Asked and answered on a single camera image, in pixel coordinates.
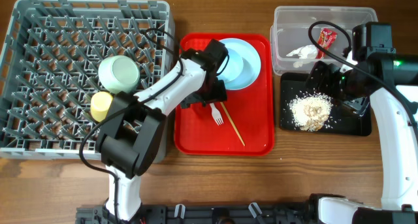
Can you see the wooden chopstick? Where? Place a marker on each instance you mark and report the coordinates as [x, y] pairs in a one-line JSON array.
[[232, 123]]

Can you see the light blue bowl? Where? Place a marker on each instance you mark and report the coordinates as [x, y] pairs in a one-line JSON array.
[[234, 66]]

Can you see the red snack wrapper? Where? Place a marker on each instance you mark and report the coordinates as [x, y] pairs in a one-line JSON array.
[[326, 38]]

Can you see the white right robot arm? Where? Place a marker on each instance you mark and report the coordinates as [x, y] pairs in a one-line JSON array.
[[390, 83]]

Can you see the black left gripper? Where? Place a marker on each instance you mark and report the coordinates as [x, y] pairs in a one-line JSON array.
[[219, 93]]

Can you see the black food waste tray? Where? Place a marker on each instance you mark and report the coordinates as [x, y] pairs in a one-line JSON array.
[[342, 118]]

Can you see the rice food leftovers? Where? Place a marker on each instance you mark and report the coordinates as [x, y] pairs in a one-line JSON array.
[[310, 112]]

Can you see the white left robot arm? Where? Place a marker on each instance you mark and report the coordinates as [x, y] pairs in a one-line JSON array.
[[132, 129]]

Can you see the white tissue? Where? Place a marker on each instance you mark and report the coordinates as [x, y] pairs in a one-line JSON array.
[[304, 52]]

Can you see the green saucer bowl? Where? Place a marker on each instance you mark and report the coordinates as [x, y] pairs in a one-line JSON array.
[[118, 73]]

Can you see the light blue plate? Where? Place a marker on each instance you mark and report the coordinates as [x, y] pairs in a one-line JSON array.
[[252, 63]]

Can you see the yellow plastic cup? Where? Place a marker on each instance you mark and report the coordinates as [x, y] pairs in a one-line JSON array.
[[100, 104]]

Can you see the white plastic fork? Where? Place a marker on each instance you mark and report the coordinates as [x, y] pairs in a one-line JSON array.
[[216, 114]]

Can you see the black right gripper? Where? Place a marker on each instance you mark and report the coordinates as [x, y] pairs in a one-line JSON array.
[[330, 71]]

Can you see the red plastic tray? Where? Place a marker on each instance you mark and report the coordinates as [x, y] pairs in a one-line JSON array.
[[252, 110]]

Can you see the clear plastic bin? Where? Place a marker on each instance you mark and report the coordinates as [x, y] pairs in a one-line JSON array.
[[290, 31]]

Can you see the grey dishwasher rack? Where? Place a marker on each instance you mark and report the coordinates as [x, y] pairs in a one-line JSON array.
[[49, 64]]

